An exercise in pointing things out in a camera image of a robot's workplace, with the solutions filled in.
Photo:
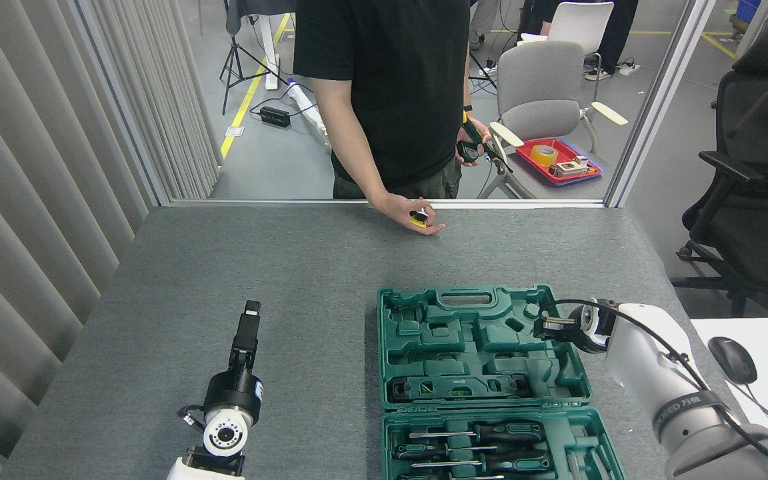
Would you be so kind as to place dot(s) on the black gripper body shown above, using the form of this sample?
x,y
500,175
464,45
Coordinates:
x,y
585,328
234,393

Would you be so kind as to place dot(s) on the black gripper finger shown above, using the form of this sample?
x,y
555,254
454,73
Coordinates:
x,y
246,336

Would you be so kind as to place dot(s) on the green plastic tool case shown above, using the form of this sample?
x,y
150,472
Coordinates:
x,y
464,346

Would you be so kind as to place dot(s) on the green yellow screwdriver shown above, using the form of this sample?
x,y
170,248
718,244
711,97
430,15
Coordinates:
x,y
498,156

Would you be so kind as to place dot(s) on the small yellow black tape measure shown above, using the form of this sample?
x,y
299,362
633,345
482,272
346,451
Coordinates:
x,y
418,220

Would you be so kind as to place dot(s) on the dark green tape measure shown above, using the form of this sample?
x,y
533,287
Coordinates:
x,y
469,150

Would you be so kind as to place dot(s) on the person's right forearm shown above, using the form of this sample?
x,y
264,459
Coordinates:
x,y
350,140

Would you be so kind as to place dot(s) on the yellow tape roll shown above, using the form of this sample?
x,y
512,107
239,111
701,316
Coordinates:
x,y
544,156

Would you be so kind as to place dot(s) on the person's right hand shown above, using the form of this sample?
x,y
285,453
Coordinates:
x,y
400,208

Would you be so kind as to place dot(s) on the person's left hand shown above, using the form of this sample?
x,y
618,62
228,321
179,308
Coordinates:
x,y
479,133

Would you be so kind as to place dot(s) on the black green screwdriver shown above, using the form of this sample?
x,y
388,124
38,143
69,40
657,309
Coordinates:
x,y
517,461
510,432

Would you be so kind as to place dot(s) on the red tray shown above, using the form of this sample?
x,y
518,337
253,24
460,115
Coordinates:
x,y
580,178

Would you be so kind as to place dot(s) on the black computer mouse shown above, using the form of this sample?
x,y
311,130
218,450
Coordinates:
x,y
734,360

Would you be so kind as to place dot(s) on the small white box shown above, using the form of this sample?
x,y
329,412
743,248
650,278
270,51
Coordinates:
x,y
569,168

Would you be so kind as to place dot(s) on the thin green screwdriver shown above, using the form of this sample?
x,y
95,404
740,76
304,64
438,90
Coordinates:
x,y
444,476

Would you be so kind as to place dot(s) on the black office chair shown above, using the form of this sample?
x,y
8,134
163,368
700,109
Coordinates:
x,y
764,220

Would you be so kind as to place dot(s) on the black power adapter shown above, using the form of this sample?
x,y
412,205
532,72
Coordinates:
x,y
274,116

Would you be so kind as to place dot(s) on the grey chair with cream armrests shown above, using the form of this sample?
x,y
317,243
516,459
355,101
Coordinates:
x,y
537,86

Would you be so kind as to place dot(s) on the white power strip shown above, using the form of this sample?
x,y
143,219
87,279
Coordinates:
x,y
627,68

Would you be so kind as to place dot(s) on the black tripod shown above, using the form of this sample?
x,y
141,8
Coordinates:
x,y
236,56

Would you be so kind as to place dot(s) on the person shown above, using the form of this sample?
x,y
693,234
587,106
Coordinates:
x,y
485,16
390,80
624,26

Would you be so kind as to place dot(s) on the white chair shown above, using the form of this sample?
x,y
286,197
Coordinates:
x,y
580,23

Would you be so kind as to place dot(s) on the blue bin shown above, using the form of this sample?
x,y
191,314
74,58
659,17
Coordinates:
x,y
747,12

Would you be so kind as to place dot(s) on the silver frame post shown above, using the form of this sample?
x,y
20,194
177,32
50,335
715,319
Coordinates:
x,y
657,106

